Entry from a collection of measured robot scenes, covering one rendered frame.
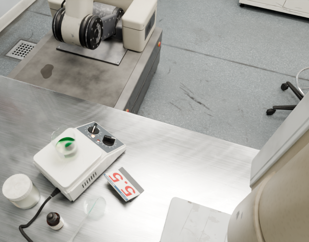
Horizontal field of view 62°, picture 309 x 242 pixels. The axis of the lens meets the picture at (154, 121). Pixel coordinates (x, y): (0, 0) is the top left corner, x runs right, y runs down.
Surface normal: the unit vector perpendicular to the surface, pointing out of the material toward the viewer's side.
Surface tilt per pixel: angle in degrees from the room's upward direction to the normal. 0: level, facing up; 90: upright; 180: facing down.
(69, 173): 0
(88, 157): 0
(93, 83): 0
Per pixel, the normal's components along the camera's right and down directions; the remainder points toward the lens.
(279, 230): -0.99, 0.04
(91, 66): 0.07, -0.58
